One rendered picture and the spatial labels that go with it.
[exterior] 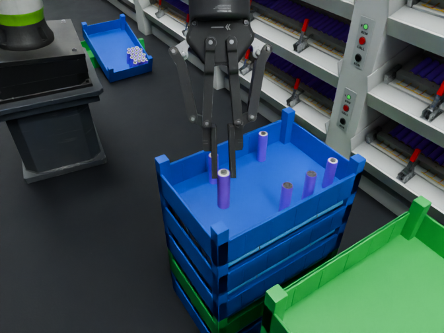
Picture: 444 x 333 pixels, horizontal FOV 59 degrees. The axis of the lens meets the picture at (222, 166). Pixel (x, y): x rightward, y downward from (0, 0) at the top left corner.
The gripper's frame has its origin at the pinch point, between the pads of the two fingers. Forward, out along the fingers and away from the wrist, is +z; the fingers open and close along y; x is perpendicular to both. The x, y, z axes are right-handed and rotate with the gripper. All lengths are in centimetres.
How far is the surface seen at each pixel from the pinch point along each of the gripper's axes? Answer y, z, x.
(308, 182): 14.6, 8.1, 9.7
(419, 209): 29.2, 10.3, 1.6
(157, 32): -25, -26, 165
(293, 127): 15.7, 1.7, 26.4
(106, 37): -46, -23, 141
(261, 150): 8.5, 5.3, 21.6
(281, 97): 24, 1, 80
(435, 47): 46, -13, 30
